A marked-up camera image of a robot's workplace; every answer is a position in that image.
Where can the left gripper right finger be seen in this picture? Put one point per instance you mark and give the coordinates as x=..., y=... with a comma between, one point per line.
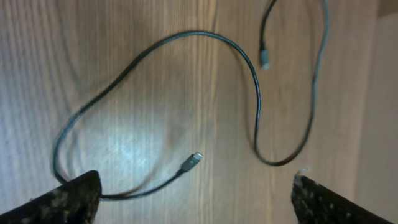
x=315, y=204

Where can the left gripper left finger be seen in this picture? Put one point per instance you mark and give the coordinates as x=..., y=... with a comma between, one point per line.
x=76, y=201

